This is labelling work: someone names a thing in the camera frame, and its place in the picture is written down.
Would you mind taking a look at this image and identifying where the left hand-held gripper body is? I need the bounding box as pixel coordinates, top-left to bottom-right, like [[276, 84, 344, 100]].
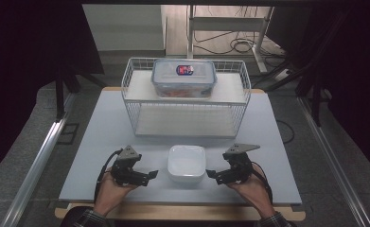
[[111, 144, 150, 187]]

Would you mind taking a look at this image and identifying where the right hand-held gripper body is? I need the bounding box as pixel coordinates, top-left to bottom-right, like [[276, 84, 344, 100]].
[[216, 143, 261, 186]]

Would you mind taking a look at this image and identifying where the white wire basket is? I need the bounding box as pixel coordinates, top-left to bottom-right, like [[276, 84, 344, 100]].
[[121, 57, 253, 140]]

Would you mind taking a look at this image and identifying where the clear food container blue lid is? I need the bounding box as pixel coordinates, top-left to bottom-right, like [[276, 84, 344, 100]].
[[150, 58, 219, 99]]

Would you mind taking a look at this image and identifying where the person's left hand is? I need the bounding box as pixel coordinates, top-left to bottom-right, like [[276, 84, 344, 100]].
[[93, 167, 139, 218]]

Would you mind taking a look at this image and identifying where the person's right hand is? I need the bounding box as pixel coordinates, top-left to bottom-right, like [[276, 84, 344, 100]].
[[227, 163, 277, 219]]

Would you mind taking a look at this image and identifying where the white power strip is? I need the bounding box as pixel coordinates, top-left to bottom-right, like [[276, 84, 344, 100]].
[[273, 68, 291, 83]]

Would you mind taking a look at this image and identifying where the black metal stand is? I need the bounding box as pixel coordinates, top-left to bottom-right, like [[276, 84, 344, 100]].
[[54, 65, 109, 123], [254, 9, 347, 128]]

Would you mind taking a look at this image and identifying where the white cabinet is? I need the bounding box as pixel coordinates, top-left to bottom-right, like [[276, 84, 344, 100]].
[[81, 4, 168, 52]]

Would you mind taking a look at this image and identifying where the left hand-held gripper cable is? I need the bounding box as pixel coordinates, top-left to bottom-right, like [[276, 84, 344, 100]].
[[94, 148, 124, 202]]

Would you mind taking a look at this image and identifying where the hand-held gripper cable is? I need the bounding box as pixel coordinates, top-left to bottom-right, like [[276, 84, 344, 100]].
[[251, 161, 274, 205], [94, 148, 124, 202]]

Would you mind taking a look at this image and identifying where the right hand-held gripper cable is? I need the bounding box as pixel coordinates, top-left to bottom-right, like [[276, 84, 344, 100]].
[[251, 161, 274, 205]]

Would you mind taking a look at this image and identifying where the black cable loop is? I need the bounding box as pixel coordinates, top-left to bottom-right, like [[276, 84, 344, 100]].
[[275, 119, 296, 145]]

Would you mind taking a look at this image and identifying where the black square floor frame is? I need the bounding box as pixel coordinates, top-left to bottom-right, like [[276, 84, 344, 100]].
[[57, 122, 80, 146]]

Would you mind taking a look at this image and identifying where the aluminium floor rail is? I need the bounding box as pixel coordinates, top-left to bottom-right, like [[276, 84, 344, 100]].
[[0, 92, 79, 227], [296, 96, 370, 227]]

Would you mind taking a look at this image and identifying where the black floor cables bundle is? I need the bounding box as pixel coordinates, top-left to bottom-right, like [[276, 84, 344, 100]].
[[193, 30, 285, 60]]

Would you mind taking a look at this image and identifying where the white metal desk frame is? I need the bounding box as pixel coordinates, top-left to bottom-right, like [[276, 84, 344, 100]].
[[186, 4, 275, 75]]

